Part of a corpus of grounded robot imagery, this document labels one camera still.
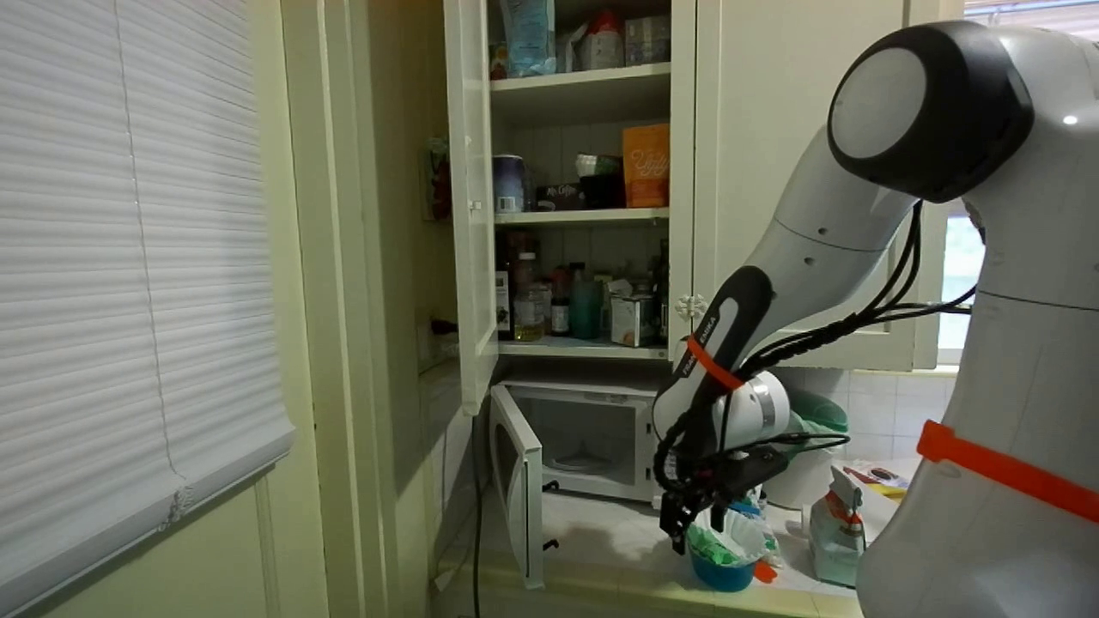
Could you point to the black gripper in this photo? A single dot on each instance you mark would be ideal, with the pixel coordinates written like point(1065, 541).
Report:
point(699, 480)

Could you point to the green plastic packet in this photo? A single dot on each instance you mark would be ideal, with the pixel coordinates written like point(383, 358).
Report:
point(715, 554)

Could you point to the white paper coffee filter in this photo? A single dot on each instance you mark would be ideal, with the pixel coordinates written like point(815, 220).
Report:
point(752, 535)

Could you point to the blue bowl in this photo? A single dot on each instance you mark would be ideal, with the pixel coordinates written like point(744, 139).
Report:
point(722, 577)

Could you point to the white microwave door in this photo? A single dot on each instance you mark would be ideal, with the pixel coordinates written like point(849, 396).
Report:
point(518, 480)

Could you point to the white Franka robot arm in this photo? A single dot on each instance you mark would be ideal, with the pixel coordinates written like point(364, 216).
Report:
point(1031, 345)

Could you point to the white microwave oven body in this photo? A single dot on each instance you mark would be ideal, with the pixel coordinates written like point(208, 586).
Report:
point(586, 396)

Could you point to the open white cabinet door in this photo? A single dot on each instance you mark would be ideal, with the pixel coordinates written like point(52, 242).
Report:
point(469, 229)

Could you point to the small orange item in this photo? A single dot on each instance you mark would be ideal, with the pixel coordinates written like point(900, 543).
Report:
point(764, 572)

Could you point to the white bin with green liner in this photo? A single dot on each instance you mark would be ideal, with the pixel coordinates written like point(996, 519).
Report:
point(819, 471)

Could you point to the white carton with red band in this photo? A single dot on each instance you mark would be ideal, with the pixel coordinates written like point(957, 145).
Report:
point(838, 551)

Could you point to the red utensil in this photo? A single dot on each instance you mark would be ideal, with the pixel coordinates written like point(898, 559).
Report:
point(873, 471)

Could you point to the yellow packet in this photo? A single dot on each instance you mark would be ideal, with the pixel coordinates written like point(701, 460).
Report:
point(896, 491)

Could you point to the silver tin can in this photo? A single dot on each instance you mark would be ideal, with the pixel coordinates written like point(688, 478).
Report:
point(627, 323)

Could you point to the teal bottle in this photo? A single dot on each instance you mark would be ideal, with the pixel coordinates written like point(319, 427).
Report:
point(589, 308)

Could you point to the dark bottle with red label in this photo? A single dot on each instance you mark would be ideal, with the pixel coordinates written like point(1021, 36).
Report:
point(560, 308)

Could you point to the clear glass jar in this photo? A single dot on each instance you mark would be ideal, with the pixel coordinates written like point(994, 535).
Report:
point(532, 303)

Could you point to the bright window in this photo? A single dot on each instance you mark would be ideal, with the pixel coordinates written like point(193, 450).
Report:
point(957, 295)

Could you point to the dark jar with white lid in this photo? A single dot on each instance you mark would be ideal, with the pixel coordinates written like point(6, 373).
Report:
point(597, 179)

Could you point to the orange box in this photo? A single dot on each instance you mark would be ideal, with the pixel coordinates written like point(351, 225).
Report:
point(645, 161)

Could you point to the closed white cabinet door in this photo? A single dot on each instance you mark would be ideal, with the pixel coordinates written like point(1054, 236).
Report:
point(756, 115)

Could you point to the grey metal can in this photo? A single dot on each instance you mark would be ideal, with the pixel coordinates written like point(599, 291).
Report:
point(647, 39)

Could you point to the jar with red lid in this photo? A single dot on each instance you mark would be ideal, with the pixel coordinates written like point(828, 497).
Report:
point(599, 43)

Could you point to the blue box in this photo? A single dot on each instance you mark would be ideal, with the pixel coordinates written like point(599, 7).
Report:
point(532, 36)

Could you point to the white window blind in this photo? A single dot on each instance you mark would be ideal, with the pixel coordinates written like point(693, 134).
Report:
point(124, 261)

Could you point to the white wall cabinet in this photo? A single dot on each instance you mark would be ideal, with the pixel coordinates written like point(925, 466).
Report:
point(577, 82)

